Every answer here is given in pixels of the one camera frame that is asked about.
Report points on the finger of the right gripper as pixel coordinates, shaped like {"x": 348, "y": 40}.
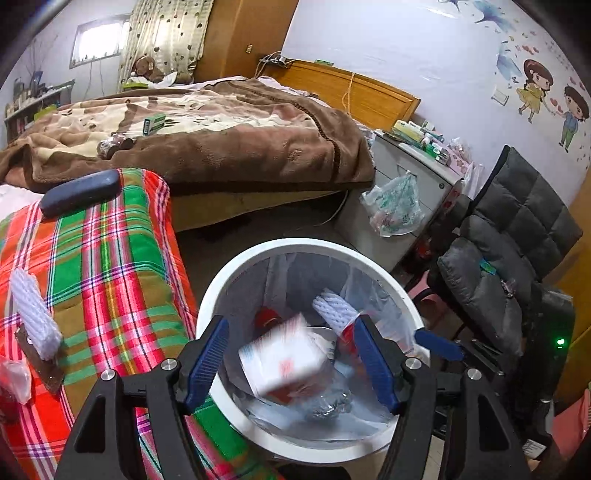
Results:
{"x": 440, "y": 346}

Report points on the brown snack wrapper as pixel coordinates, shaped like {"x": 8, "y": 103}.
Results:
{"x": 49, "y": 372}

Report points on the small white foam net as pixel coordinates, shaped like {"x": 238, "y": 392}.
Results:
{"x": 39, "y": 324}

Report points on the cartoon couple wall sticker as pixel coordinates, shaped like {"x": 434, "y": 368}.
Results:
{"x": 534, "y": 97}

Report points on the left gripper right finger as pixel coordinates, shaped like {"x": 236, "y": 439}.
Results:
{"x": 383, "y": 361}

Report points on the hanging plastic bag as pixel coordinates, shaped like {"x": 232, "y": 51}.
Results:
{"x": 394, "y": 209}

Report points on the clear plastic wrap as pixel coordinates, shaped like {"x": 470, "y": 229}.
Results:
{"x": 15, "y": 377}

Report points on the items on cabinet top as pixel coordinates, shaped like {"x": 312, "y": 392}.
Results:
{"x": 453, "y": 153}

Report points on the patterned curtain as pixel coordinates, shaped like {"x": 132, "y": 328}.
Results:
{"x": 172, "y": 32}

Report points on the wooden headboard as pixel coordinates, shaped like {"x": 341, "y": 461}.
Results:
{"x": 374, "y": 103}

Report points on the wooden wardrobe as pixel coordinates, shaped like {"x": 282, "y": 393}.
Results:
{"x": 239, "y": 33}

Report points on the brown fleece blanket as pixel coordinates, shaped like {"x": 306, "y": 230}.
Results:
{"x": 230, "y": 136}

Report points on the clear plastic bottle red label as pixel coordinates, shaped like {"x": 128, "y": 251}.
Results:
{"x": 322, "y": 396}

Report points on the grey bedside cabinet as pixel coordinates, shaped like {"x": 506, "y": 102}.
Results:
{"x": 437, "y": 184}

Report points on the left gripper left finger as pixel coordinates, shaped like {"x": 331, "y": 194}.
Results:
{"x": 199, "y": 361}

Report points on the dark blue glasses case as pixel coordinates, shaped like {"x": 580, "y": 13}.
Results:
{"x": 80, "y": 194}

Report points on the green box on bed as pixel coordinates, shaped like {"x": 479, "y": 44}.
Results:
{"x": 153, "y": 123}

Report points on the red bottle cap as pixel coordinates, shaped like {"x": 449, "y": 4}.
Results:
{"x": 265, "y": 320}

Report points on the cluttered side shelf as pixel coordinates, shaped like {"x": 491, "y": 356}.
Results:
{"x": 19, "y": 120}

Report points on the window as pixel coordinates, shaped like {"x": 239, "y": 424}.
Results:
{"x": 99, "y": 39}

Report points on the grey cushioned chair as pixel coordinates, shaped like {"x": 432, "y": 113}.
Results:
{"x": 514, "y": 233}

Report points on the teddy bear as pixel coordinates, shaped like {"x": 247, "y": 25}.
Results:
{"x": 145, "y": 67}

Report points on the large white foam net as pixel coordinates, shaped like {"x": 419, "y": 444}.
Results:
{"x": 335, "y": 311}

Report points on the plaid tablecloth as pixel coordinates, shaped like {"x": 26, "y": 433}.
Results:
{"x": 113, "y": 279}

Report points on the white round trash bin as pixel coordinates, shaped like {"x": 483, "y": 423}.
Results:
{"x": 285, "y": 275}

